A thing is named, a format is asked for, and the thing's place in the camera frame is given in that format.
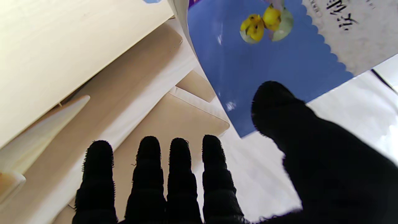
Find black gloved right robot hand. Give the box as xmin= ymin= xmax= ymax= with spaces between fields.
xmin=72 ymin=81 xmax=398 ymax=224

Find blue cover book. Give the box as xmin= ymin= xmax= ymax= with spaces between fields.
xmin=168 ymin=0 xmax=398 ymax=139

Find beige sofa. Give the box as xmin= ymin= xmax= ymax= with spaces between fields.
xmin=0 ymin=22 xmax=230 ymax=224

